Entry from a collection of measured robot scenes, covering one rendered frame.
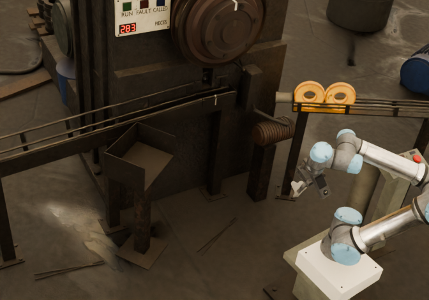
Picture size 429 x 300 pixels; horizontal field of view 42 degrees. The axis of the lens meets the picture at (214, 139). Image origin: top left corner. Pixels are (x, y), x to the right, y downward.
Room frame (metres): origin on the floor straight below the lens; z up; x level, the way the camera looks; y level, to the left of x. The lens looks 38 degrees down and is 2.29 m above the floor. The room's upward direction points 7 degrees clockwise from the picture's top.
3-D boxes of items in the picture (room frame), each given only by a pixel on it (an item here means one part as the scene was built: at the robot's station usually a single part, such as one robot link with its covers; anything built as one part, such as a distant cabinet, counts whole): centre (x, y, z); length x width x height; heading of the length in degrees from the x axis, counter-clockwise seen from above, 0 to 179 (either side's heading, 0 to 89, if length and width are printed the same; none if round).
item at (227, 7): (2.32, -0.02, 1.12); 0.28 x 0.06 x 0.28; 123
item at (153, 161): (1.92, 0.32, 0.36); 0.26 x 0.20 x 0.72; 158
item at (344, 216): (1.75, -0.61, 0.54); 0.13 x 0.12 x 0.14; 173
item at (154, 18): (2.31, 0.38, 1.15); 0.26 x 0.02 x 0.18; 123
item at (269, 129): (2.47, -0.31, 0.27); 0.22 x 0.13 x 0.53; 123
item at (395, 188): (2.16, -0.93, 0.31); 0.24 x 0.16 x 0.62; 123
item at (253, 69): (2.55, -0.15, 0.68); 0.11 x 0.08 x 0.24; 33
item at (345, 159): (1.68, -0.50, 0.96); 0.11 x 0.11 x 0.08; 83
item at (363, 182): (2.27, -0.81, 0.26); 0.12 x 0.12 x 0.52
